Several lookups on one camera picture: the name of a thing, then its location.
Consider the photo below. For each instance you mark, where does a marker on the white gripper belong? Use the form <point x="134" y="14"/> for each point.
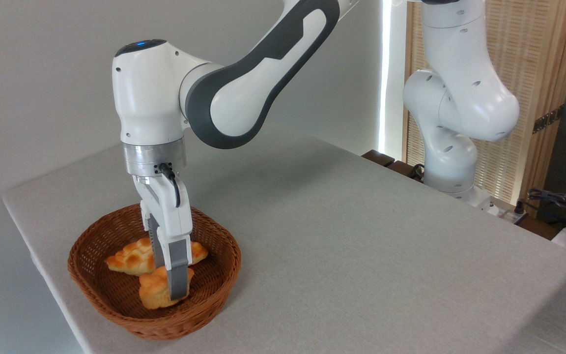
<point x="172" y="221"/>

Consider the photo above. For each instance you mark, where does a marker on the round muffin-shaped bread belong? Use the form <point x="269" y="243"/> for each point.
<point x="153" y="291"/>

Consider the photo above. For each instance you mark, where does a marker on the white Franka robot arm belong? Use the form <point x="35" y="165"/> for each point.
<point x="150" y="98"/>

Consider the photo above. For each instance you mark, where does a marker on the long braided bread loaf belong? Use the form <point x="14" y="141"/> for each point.
<point x="130" y="258"/>

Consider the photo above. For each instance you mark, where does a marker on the brown wicker basket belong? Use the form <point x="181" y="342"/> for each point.
<point x="101" y="290"/>

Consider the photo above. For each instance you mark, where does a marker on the light grey tablecloth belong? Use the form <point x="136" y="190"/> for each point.
<point x="361" y="270"/>

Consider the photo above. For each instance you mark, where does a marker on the dark metal screen hinge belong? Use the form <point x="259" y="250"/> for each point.
<point x="548" y="119"/>

